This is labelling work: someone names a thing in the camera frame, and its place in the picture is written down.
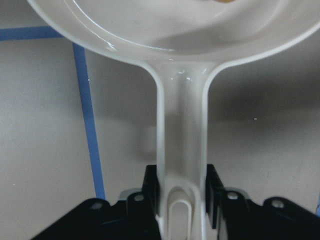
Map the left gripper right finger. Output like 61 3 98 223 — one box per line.
205 164 320 240

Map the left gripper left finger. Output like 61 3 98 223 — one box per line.
34 165 160 240

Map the white plastic dustpan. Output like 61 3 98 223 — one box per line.
29 0 320 240

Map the brown toy potato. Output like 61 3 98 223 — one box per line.
214 0 235 4

